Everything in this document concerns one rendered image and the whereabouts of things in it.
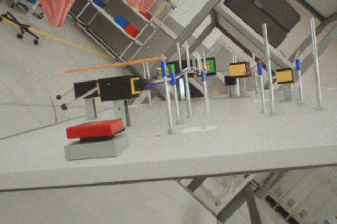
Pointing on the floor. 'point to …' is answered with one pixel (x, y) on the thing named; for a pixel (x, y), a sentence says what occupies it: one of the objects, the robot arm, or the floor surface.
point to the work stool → (24, 24)
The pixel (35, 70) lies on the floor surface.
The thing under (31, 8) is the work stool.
